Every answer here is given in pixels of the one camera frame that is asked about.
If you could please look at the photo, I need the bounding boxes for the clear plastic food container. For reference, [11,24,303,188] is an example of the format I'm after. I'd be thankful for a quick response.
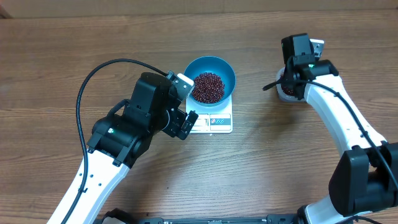
[275,67,306,103]

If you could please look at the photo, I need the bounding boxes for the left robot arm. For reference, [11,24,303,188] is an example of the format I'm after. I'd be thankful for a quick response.
[49,72,198,223]

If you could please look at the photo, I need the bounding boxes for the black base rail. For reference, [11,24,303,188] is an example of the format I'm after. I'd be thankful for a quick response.
[93,207,383,224]

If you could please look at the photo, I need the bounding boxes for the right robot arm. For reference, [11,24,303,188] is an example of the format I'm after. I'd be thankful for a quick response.
[276,34,397,223]

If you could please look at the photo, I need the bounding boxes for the teal blue bowl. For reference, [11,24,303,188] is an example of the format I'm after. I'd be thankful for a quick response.
[184,56,236,107]

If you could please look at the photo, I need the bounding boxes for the red beans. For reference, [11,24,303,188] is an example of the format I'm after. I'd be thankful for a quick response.
[192,72,225,104]

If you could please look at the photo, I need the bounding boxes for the white digital kitchen scale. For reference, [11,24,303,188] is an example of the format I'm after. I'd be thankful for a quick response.
[186,96,233,134]

